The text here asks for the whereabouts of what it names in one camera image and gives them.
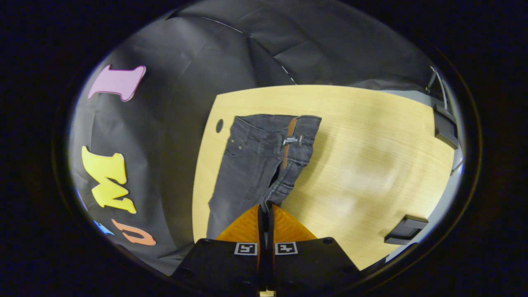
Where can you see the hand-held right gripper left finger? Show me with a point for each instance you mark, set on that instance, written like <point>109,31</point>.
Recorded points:
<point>222,264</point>

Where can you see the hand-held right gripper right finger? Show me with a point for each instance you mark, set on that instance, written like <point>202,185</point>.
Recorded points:
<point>309,264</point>

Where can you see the black jeans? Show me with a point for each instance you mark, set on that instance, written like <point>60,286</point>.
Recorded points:
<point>251,165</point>

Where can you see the black backdrop cloth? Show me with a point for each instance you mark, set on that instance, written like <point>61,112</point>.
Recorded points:
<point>185,82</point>

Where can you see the grey metal chair frame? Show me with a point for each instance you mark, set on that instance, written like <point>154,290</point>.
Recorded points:
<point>441,84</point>

